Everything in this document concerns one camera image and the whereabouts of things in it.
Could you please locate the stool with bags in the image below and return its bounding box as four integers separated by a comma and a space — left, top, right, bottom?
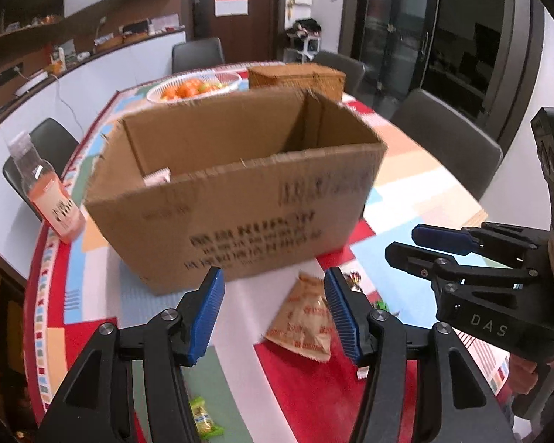
285, 18, 324, 63

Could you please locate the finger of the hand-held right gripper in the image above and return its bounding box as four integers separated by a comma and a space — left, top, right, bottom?
412, 222, 538, 257
384, 241, 534, 289

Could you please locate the brown snack packet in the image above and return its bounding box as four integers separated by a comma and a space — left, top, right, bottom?
264, 273, 335, 364

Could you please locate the pile of oranges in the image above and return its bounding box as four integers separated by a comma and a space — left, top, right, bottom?
159, 78, 225, 101

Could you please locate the grey dining chair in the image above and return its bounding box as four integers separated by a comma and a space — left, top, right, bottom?
311, 50, 366, 97
2, 117, 80, 222
172, 37, 225, 75
390, 87, 504, 201

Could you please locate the dark wooden door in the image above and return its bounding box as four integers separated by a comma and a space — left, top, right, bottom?
182, 0, 288, 63

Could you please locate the white cooktop appliance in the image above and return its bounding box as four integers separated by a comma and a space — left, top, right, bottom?
16, 71, 51, 95

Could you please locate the pink drink bottle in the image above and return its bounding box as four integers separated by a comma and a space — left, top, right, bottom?
8, 131, 87, 244

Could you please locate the black glass cabinet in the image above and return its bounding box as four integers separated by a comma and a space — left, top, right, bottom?
351, 0, 444, 89

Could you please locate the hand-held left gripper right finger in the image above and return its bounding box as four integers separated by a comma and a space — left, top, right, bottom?
324, 266, 509, 443

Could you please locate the person's right hand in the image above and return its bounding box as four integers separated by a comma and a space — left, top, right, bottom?
508, 357, 543, 402

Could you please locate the brown cardboard box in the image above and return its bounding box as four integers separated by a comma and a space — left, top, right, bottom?
84, 87, 389, 296

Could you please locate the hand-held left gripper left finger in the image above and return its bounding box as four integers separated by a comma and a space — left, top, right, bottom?
39, 266, 226, 443

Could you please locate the white kitchen counter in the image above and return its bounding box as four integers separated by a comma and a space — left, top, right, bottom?
0, 30, 188, 250

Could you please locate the wooden wall shelf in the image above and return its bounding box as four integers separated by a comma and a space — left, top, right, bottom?
0, 9, 66, 43

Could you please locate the woven wicker box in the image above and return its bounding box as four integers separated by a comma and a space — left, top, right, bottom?
248, 65, 347, 101

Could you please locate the pink white cookie packet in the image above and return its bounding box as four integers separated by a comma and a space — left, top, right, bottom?
142, 167, 171, 186

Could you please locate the white fruit basket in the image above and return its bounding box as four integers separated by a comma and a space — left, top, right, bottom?
146, 69, 243, 103

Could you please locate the green wrapped candy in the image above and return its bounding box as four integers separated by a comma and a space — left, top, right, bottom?
188, 395, 225, 440

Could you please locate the white power cable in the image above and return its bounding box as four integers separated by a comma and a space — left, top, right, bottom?
53, 74, 82, 133

